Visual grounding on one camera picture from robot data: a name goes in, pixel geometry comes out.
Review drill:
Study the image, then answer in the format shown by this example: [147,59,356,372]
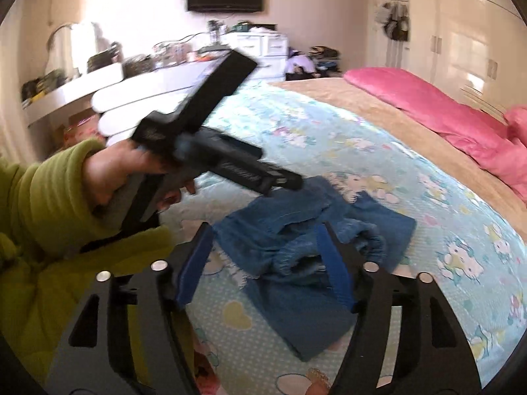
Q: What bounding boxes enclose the blue pants with lace trim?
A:
[213,176,416,362]

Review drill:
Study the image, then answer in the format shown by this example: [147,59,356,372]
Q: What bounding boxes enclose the green sleeve forearm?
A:
[1,139,176,383]

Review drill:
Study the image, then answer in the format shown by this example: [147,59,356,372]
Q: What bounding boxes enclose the left hand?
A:
[82,140,180,210]

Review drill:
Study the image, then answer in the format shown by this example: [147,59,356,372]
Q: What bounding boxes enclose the white desk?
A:
[24,61,213,159]

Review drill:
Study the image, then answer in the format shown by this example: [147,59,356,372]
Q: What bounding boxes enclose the light blue cartoon cat blanket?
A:
[155,79,527,395]

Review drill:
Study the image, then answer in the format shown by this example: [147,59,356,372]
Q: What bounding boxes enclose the white drawer chest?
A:
[222,31,289,82]

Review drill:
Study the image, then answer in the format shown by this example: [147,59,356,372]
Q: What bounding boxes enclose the beige bed cover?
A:
[274,78,527,238]

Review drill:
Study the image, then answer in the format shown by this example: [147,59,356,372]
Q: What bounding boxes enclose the clothes pile by bed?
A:
[284,45,342,81]

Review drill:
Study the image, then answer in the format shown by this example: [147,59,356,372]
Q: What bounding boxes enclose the hanging bags on door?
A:
[375,2,410,42]

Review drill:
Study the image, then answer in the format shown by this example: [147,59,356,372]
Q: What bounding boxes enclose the pink duvet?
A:
[344,68,526,201]

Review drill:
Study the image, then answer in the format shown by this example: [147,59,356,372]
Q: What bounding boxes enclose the white wardrobe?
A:
[349,0,527,113]

